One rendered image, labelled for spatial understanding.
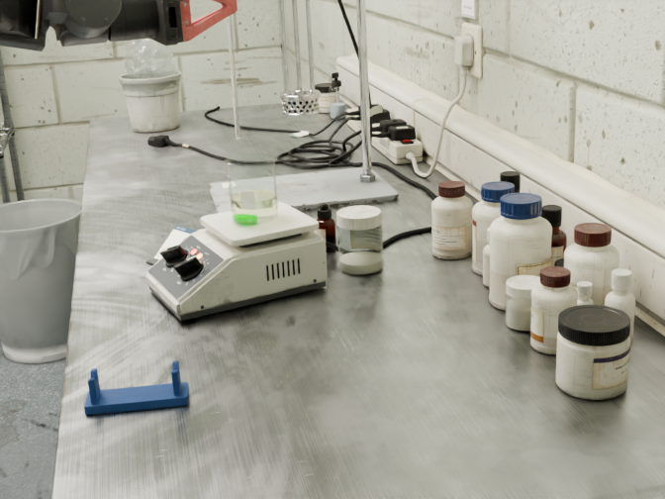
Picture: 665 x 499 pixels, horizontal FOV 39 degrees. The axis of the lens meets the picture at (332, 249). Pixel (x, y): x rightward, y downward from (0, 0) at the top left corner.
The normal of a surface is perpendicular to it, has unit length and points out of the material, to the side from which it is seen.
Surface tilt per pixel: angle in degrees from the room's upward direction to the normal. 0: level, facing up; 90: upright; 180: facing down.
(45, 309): 94
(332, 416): 0
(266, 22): 90
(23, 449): 0
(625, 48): 90
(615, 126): 90
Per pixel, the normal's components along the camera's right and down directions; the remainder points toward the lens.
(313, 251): 0.47, 0.27
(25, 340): -0.08, 0.40
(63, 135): 0.22, 0.31
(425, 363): -0.05, -0.94
